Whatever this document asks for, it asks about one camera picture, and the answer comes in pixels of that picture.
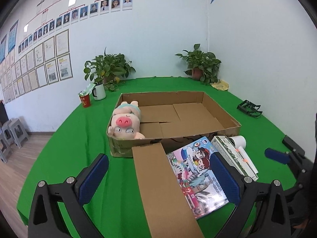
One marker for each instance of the grey plastic stool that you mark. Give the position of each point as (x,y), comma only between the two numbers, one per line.
(18,132)
(5,150)

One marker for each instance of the yellow dried leaf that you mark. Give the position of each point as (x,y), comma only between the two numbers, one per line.
(220,85)

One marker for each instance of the left potted green plant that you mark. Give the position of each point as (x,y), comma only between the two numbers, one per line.
(108,70)

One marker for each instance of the black plastic bracket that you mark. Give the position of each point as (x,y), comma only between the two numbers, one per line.
(250,109)

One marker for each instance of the framed certificate upper right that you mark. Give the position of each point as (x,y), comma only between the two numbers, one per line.
(62,43)

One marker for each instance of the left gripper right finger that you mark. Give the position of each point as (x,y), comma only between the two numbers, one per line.
(272,218)

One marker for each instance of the framed certificate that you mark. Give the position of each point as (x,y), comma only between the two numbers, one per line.
(64,67)
(62,43)

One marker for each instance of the large cardboard box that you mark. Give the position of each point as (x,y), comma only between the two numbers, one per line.
(175,119)

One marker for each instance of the white enamel mug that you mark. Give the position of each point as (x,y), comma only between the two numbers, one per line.
(98,92)

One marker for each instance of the right potted green plant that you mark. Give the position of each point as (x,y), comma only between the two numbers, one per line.
(201,66)

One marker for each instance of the pink pig plush toy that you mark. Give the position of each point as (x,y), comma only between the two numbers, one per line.
(125,122)

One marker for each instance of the green white medicine box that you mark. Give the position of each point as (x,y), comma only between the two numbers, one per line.
(224,146)

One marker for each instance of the white handheld fan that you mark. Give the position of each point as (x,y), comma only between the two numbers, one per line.
(239,143)

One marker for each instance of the framed certificate lower right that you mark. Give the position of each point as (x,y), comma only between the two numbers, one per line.
(64,67)

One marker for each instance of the potted green plant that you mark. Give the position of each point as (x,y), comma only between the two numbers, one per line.
(108,70)
(201,66)

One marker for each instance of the green tablecloth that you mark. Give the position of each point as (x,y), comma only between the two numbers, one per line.
(116,207)

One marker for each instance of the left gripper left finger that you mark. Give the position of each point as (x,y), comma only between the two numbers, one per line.
(46,219)

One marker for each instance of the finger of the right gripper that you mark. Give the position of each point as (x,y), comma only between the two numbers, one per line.
(277,156)

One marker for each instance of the red paper cup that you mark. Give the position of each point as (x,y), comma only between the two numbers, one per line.
(84,95)

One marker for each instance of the blue board game box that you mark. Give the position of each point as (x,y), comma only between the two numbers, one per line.
(192,167)

